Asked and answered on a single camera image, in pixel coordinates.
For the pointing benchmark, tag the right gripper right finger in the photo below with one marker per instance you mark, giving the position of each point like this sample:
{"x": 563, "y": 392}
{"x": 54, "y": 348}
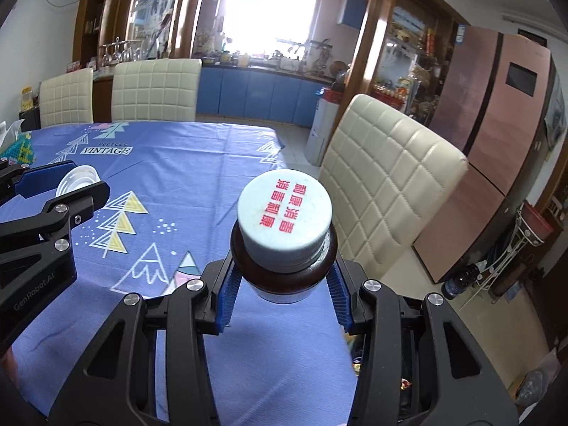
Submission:
{"x": 420, "y": 363}

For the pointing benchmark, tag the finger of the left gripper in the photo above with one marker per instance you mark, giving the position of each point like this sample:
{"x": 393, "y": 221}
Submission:
{"x": 21, "y": 179}
{"x": 56, "y": 220}

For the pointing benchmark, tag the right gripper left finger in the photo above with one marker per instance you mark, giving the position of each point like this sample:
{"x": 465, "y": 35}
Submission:
{"x": 114, "y": 381}

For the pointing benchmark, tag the white plastic bottle cap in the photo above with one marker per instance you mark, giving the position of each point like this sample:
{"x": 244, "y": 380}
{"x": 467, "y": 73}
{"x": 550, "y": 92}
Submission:
{"x": 79, "y": 177}

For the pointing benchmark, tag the brown medicine bottle white cap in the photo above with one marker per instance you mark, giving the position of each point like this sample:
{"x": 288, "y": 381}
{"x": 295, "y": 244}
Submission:
{"x": 283, "y": 241}

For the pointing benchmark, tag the left human hand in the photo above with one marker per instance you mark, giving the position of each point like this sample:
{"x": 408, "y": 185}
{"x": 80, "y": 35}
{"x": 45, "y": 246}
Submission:
{"x": 8, "y": 363}

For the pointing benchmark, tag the beaded colourful tissue box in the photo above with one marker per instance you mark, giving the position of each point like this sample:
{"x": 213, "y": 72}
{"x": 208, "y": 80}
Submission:
{"x": 21, "y": 151}

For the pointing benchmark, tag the cream chair far left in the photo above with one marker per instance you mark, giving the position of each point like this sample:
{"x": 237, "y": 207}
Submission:
{"x": 66, "y": 99}

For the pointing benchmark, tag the cream chair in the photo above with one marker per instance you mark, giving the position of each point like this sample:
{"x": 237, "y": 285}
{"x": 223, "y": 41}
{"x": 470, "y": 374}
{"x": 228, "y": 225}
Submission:
{"x": 156, "y": 90}
{"x": 66, "y": 99}
{"x": 387, "y": 176}

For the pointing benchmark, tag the dark plastic jug on floor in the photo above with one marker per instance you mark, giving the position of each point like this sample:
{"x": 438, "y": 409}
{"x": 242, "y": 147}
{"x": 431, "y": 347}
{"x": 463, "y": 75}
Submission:
{"x": 462, "y": 279}

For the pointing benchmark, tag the white metal plant stand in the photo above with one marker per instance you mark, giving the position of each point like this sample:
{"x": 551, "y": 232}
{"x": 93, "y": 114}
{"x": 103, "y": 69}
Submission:
{"x": 495, "y": 265}

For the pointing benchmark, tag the cream chair far middle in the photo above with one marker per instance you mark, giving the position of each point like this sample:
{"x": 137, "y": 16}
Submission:
{"x": 156, "y": 90}

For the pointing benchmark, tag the dark red flower pot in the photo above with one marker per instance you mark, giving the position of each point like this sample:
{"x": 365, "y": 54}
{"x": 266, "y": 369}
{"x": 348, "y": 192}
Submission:
{"x": 536, "y": 228}

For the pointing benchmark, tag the wooden display cabinet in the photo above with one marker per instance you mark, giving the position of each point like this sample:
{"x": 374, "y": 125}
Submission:
{"x": 147, "y": 25}

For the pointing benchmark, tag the cream chair right side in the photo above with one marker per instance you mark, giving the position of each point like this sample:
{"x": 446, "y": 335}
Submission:
{"x": 387, "y": 176}

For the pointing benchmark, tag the blue kitchen cabinets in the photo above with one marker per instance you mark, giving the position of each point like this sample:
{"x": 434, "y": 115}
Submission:
{"x": 258, "y": 93}

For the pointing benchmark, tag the pink copper refrigerator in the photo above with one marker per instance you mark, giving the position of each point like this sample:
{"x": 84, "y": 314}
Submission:
{"x": 493, "y": 106}

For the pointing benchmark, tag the white water dispenser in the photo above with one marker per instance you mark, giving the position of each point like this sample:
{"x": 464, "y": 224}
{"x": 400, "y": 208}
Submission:
{"x": 321, "y": 130}

